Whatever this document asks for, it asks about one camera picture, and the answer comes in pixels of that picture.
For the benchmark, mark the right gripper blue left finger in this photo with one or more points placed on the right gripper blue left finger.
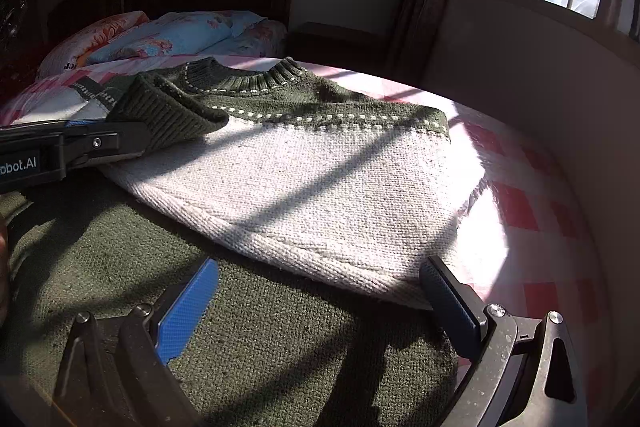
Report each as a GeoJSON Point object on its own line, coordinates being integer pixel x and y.
{"type": "Point", "coordinates": [181, 308]}

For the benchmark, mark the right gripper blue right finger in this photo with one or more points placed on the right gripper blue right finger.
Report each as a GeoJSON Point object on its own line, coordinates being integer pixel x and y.
{"type": "Point", "coordinates": [457, 307]}

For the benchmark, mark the green and white knit sweater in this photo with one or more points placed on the green and white knit sweater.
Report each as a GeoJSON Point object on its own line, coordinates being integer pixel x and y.
{"type": "Point", "coordinates": [318, 203]}

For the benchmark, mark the orange floral pillow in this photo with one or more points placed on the orange floral pillow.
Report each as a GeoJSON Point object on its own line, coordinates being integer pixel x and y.
{"type": "Point", "coordinates": [74, 51]}

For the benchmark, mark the pink checkered bed sheet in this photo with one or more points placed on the pink checkered bed sheet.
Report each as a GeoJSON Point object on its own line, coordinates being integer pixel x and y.
{"type": "Point", "coordinates": [520, 241]}

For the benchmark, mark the blue floral pillow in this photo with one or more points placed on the blue floral pillow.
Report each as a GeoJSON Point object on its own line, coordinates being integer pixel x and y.
{"type": "Point", "coordinates": [242, 33]}

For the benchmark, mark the dark wooden nightstand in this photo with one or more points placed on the dark wooden nightstand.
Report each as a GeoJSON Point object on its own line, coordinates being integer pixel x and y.
{"type": "Point", "coordinates": [348, 48]}

